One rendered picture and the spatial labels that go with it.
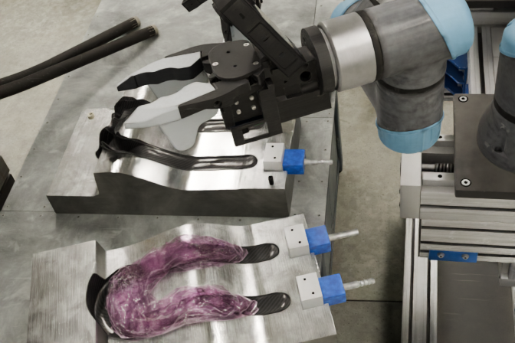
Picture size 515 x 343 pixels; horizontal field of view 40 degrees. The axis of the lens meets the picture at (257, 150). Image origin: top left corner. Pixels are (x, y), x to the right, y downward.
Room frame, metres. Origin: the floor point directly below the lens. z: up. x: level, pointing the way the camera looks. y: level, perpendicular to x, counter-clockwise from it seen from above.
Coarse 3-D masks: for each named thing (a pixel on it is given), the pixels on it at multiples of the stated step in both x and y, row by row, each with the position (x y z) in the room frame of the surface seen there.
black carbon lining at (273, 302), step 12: (252, 252) 0.77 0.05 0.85; (264, 252) 0.77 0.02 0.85; (276, 252) 0.76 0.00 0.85; (96, 276) 0.75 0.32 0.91; (108, 276) 0.77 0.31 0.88; (96, 288) 0.74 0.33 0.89; (96, 300) 0.73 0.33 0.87; (252, 300) 0.67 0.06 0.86; (264, 300) 0.67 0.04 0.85; (276, 300) 0.66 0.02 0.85; (288, 300) 0.66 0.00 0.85; (96, 312) 0.70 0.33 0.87; (264, 312) 0.64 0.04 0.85; (108, 324) 0.67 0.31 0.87
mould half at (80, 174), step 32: (96, 128) 1.19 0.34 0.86; (64, 160) 1.10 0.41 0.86; (96, 160) 1.08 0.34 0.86; (128, 160) 0.99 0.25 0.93; (64, 192) 1.01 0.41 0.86; (96, 192) 0.99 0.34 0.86; (128, 192) 0.96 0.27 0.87; (160, 192) 0.94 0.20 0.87; (192, 192) 0.93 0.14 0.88; (224, 192) 0.91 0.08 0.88; (256, 192) 0.89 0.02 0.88; (288, 192) 0.90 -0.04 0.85
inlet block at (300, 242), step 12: (288, 228) 0.79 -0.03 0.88; (300, 228) 0.78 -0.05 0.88; (312, 228) 0.79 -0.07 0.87; (324, 228) 0.78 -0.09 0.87; (288, 240) 0.76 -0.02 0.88; (300, 240) 0.75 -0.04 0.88; (312, 240) 0.76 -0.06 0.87; (324, 240) 0.75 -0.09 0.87; (300, 252) 0.74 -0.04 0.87; (312, 252) 0.75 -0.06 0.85; (324, 252) 0.75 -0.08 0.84
